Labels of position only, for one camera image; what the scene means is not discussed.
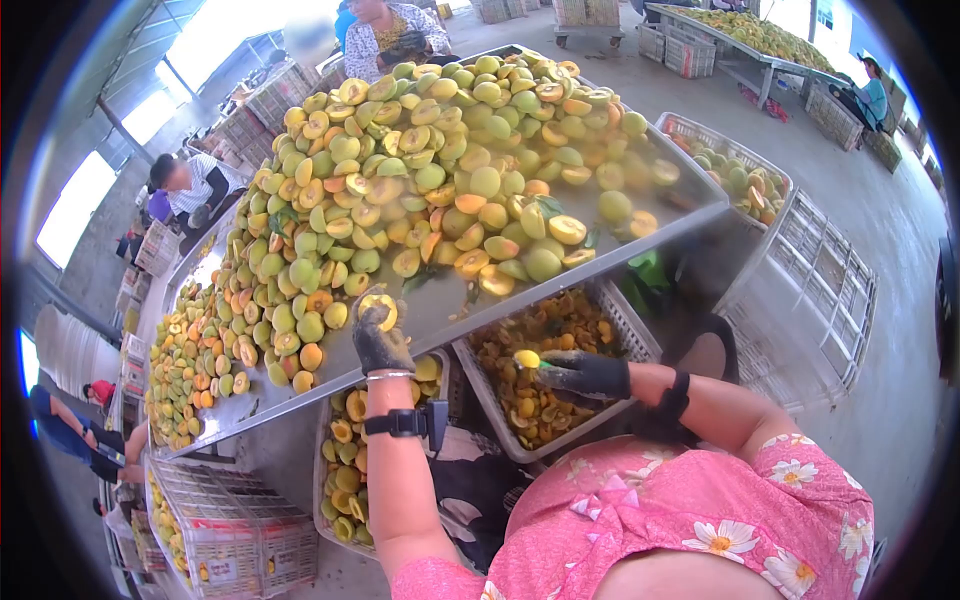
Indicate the person's legs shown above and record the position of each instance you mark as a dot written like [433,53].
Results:
[480,487]

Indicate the white basket for pits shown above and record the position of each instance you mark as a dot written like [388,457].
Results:
[626,330]

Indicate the person's right fingers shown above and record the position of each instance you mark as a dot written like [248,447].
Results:
[556,371]

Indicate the person's body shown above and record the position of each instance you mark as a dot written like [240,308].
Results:
[675,517]

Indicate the heap of peach pits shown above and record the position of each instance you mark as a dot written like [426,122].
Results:
[525,337]

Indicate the stack of white crates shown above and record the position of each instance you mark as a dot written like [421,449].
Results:
[240,532]

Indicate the white basket for halves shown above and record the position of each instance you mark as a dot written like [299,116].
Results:
[321,480]

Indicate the empty white plastic crate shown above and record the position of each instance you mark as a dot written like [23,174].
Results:
[810,292]

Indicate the halved yellow peach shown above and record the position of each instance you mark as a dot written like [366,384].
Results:
[380,307]

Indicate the pile of green yellow peaches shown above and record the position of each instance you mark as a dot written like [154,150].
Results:
[390,172]

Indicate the metal sorting table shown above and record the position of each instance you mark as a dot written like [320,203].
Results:
[442,307]

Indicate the person's left hand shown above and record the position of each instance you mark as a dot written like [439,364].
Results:
[379,346]

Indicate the black wrist band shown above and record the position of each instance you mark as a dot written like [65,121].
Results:
[675,399]
[409,424]

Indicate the person's right hand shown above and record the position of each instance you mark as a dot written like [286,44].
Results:
[589,376]

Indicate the stack of white buckets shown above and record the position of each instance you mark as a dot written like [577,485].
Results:
[75,349]

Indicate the yellow green pitting spoon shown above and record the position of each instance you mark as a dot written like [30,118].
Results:
[527,359]

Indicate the person's left fingers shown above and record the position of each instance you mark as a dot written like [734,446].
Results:
[365,311]

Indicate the white basket of whole peaches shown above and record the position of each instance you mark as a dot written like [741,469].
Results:
[731,176]

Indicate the heap of pitted peach halves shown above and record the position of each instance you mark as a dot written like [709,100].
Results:
[345,480]

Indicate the long table full of peaches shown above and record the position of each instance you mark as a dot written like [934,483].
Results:
[750,34]

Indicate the white crates under long table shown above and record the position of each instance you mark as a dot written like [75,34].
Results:
[679,49]

